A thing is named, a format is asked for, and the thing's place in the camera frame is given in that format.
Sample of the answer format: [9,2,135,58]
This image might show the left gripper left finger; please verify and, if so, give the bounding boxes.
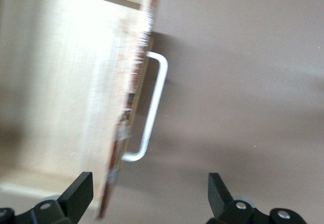
[0,172,94,224]

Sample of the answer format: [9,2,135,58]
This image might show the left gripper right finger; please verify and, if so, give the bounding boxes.
[204,172,309,224]

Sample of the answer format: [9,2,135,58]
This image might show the light wood drawer white handle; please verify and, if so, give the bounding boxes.
[0,0,169,221]

